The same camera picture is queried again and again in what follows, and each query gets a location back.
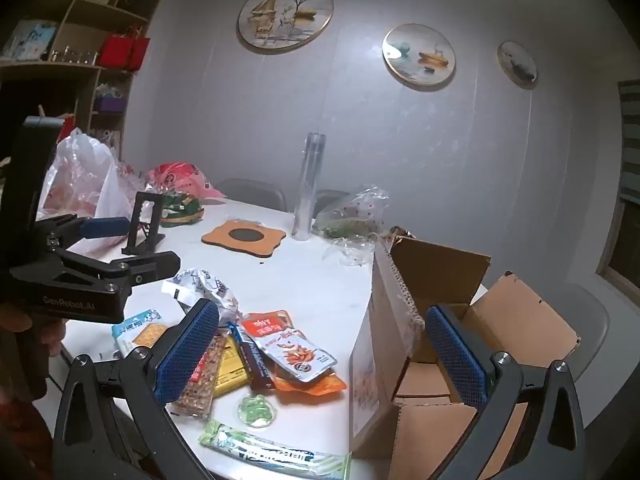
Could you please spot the grey chair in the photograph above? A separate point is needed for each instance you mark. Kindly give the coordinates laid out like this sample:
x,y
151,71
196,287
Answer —
x,y
250,192
330,200

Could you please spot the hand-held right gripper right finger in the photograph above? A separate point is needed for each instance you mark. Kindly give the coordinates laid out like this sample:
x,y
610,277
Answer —
x,y
455,355

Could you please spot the small round wall picture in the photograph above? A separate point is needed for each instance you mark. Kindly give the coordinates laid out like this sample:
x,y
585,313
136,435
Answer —
x,y
517,65

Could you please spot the brown cardboard box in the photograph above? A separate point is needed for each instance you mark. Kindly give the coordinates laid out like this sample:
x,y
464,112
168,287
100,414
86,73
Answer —
x,y
525,320

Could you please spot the yellow biscuit packet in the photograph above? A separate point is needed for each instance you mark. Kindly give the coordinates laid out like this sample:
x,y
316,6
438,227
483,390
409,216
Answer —
x,y
230,370

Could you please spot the silver and red snack packet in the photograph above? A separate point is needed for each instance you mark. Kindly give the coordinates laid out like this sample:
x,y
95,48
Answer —
x,y
295,352

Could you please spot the person's red patterned clothing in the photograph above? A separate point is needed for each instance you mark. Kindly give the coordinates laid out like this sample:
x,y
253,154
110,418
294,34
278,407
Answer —
x,y
22,435

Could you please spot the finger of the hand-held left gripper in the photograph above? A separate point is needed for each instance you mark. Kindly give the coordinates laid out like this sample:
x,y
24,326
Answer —
x,y
145,265
105,226

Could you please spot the clear red printed bag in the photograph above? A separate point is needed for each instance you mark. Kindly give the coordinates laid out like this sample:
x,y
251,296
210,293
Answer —
x,y
131,180

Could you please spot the person's left hand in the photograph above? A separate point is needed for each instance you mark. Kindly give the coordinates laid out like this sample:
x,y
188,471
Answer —
x,y
50,337

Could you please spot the long green and white packet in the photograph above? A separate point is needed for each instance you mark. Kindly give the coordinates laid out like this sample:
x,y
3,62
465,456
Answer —
x,y
270,452

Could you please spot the medium round wall picture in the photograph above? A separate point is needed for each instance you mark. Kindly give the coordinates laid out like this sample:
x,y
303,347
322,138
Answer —
x,y
419,57

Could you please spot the clear plastic film roll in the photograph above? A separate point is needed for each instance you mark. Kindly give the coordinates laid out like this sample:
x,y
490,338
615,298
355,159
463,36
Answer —
x,y
309,185

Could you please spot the black phone stand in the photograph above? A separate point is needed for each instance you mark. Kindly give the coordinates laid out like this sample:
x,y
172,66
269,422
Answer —
x,y
147,200

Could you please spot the window with striped blind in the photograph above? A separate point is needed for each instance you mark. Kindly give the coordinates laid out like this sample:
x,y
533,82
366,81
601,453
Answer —
x,y
625,185

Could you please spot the orange wooden coaster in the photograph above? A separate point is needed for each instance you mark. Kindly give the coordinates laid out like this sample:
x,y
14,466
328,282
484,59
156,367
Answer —
x,y
220,235

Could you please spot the clear nut bar packet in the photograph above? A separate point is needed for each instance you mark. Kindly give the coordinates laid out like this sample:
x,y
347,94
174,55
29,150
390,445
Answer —
x,y
200,385

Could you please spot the gold foil wrapper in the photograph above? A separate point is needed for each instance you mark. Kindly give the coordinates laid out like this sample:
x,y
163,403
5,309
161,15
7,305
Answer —
x,y
400,232

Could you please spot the white plastic bag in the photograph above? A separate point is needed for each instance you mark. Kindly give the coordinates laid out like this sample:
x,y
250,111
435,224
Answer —
x,y
85,170

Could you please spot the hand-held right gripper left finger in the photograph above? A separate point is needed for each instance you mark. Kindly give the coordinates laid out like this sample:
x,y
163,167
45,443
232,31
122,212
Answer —
x,y
190,350

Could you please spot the crumpled clear plastic wrap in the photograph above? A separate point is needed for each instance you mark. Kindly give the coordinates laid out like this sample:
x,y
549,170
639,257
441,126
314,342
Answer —
x,y
350,252

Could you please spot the orange snack packet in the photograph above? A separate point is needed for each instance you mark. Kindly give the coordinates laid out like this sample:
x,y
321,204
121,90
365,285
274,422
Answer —
x,y
315,385

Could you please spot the green snack packet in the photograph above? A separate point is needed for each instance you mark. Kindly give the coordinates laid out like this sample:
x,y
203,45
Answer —
x,y
182,210

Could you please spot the clear dotted plastic bag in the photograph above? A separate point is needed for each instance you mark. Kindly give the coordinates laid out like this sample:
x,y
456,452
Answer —
x,y
350,215

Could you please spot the crumpled silver snack packet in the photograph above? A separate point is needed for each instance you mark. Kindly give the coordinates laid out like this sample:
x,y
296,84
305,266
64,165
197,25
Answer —
x,y
205,285

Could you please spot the blue cracker packet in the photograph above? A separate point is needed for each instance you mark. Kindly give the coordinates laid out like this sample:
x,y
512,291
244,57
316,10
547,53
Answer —
x,y
137,332

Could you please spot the blue and white box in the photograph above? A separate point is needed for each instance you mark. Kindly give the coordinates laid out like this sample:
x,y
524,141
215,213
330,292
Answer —
x,y
27,40

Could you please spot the purple box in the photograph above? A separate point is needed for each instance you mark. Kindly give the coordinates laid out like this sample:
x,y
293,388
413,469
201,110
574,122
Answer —
x,y
110,104

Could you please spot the red plastic bag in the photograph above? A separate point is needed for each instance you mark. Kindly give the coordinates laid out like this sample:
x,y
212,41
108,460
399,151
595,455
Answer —
x,y
180,177

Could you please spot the white chair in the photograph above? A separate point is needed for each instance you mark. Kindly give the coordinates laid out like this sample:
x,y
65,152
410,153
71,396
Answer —
x,y
592,330

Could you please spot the dark chocolate bar packet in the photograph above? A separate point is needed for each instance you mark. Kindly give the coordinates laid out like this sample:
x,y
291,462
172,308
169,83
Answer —
x,y
257,365

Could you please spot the large round wall picture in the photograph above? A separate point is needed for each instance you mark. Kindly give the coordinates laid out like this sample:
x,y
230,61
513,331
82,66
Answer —
x,y
285,15

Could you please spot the wooden shelf unit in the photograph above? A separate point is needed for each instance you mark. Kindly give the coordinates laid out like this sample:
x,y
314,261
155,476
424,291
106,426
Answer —
x,y
80,15

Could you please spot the green jelly cup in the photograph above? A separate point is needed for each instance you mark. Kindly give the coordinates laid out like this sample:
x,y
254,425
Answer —
x,y
255,411

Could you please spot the red gift bag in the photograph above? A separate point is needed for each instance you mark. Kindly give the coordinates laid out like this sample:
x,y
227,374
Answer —
x,y
140,52
115,52

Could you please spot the row of small glass jars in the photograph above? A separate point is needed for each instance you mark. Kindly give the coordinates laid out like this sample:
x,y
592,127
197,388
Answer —
x,y
72,55

